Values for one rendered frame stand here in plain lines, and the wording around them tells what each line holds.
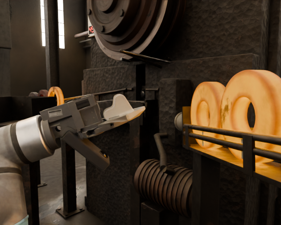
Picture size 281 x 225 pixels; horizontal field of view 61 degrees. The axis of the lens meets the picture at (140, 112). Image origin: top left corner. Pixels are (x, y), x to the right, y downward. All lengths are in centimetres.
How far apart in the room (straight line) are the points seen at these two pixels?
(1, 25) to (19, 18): 810
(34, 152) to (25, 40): 1111
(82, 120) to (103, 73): 81
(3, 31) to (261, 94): 340
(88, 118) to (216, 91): 27
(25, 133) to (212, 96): 38
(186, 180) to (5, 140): 44
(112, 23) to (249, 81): 65
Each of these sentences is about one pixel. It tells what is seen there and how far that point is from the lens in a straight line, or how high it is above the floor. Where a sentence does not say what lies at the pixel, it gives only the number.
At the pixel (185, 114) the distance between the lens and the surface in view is 64.
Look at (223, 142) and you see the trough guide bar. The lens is 45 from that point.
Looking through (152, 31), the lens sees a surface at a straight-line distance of 91.
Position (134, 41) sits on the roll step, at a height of 94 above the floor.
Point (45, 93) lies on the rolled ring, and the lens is 174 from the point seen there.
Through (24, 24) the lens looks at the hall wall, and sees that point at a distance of 1171.
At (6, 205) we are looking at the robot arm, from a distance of 47.
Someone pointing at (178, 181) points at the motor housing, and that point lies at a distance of 67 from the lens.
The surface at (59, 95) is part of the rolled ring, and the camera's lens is 155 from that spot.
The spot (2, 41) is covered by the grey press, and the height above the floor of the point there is 134.
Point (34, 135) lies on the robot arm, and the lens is 50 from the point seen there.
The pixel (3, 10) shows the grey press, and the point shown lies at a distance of 366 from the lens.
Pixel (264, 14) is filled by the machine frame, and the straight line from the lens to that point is 91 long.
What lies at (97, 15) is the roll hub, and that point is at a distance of 106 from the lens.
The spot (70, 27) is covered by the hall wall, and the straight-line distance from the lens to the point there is 1261.
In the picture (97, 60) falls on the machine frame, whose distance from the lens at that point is 143.
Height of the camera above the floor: 77
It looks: 6 degrees down
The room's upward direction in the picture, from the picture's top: straight up
